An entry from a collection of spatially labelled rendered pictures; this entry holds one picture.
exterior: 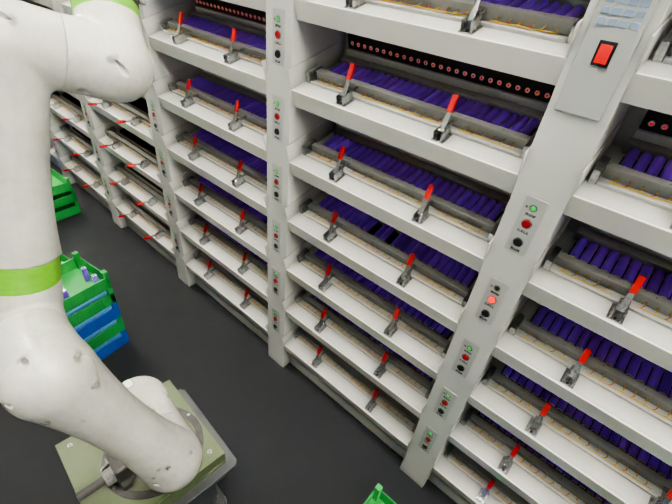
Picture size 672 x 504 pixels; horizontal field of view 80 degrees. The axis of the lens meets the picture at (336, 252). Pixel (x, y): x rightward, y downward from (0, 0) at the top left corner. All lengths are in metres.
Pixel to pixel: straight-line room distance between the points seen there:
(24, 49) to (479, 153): 0.73
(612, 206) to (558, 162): 0.11
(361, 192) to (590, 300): 0.56
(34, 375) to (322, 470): 1.11
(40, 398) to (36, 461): 1.12
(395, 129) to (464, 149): 0.16
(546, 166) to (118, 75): 0.70
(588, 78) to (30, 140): 0.81
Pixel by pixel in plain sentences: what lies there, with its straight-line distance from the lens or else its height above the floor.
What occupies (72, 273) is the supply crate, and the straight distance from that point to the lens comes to 1.92.
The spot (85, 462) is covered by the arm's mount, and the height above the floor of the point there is 0.33.
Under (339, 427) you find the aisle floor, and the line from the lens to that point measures 1.68.
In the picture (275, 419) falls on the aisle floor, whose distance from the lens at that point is 1.68.
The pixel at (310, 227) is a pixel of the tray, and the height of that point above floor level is 0.76.
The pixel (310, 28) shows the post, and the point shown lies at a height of 1.29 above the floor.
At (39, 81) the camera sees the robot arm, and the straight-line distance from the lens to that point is 0.70.
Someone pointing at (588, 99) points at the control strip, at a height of 1.31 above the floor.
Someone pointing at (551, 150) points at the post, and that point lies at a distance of 0.80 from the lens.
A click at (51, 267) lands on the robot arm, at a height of 1.00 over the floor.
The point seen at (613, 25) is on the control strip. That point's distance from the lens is 0.76.
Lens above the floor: 1.46
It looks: 37 degrees down
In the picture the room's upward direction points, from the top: 7 degrees clockwise
